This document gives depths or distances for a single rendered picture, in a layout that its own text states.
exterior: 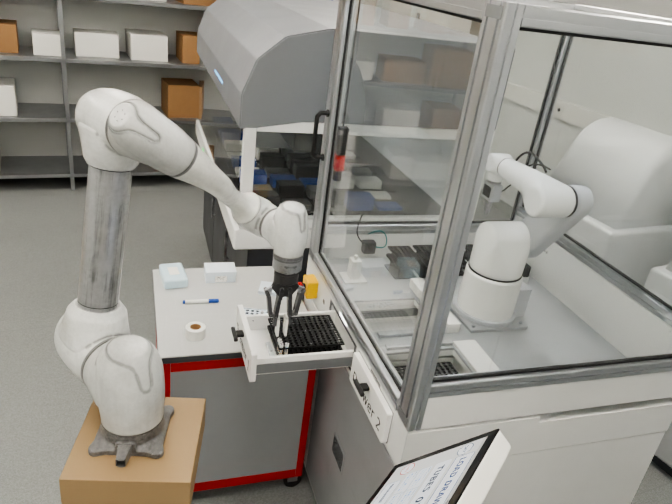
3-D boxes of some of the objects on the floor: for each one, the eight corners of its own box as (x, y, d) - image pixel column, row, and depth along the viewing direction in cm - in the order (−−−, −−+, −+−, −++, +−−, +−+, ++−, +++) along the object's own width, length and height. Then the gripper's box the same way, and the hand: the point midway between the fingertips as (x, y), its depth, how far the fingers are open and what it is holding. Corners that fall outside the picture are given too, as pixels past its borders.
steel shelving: (-100, 196, 454) (-163, -105, 367) (-89, 174, 493) (-144, -103, 406) (330, 182, 607) (357, -33, 520) (312, 166, 646) (335, -36, 559)
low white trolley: (159, 515, 232) (158, 357, 198) (154, 408, 284) (152, 269, 251) (302, 493, 250) (323, 345, 217) (273, 396, 302) (286, 265, 269)
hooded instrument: (224, 391, 301) (245, 19, 224) (192, 234, 458) (198, -16, 380) (436, 370, 340) (516, 47, 262) (340, 233, 496) (372, 5, 418)
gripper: (264, 276, 174) (259, 342, 184) (313, 274, 179) (306, 339, 189) (260, 264, 180) (255, 329, 191) (307, 262, 185) (300, 326, 195)
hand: (281, 325), depth 188 cm, fingers closed
